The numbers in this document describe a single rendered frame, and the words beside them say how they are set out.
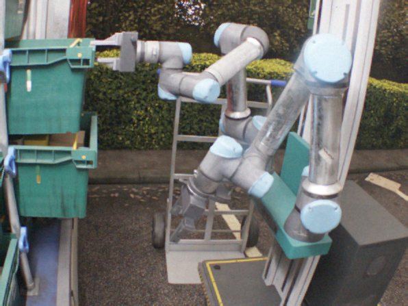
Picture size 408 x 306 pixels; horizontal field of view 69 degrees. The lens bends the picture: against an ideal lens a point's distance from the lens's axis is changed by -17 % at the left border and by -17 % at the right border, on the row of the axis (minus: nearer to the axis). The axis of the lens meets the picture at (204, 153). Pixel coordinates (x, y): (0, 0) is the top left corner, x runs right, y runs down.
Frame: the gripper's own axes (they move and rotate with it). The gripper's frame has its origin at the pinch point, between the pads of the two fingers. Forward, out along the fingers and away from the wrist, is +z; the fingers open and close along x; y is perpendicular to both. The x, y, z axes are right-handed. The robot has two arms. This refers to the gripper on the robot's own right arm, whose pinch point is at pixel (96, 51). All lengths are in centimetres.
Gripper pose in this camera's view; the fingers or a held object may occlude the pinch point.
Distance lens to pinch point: 113.2
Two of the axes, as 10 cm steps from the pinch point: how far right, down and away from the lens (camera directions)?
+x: -1.1, 9.2, 3.7
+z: -9.5, 0.1, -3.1
